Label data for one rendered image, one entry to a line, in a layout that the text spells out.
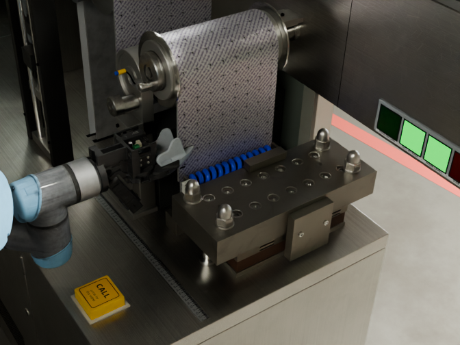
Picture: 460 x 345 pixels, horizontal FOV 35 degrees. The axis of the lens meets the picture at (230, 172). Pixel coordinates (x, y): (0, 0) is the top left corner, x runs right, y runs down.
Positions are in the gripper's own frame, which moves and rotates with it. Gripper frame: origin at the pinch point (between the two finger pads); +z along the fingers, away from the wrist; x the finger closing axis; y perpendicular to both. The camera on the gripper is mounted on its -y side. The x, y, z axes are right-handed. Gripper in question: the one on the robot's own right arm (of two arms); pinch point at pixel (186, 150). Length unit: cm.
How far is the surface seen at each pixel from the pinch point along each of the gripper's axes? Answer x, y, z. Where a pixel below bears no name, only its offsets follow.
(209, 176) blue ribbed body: -3.5, -5.4, 3.1
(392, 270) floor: 23, -109, 105
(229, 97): -0.2, 9.2, 9.9
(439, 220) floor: 33, -109, 142
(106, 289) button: -10.1, -16.6, -24.1
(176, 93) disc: -0.7, 14.2, -2.5
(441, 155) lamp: -36.8, 9.6, 29.8
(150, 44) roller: 7.4, 20.8, -3.0
